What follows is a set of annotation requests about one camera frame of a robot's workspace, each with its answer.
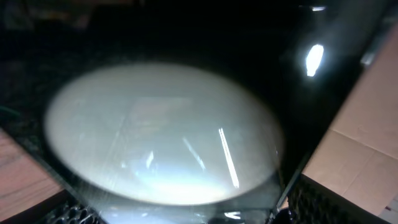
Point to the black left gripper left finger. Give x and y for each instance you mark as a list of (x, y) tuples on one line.
[(73, 213)]

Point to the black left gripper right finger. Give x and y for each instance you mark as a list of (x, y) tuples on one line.
[(312, 203)]

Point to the brown cardboard panel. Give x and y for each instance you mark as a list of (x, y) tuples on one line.
[(357, 158)]

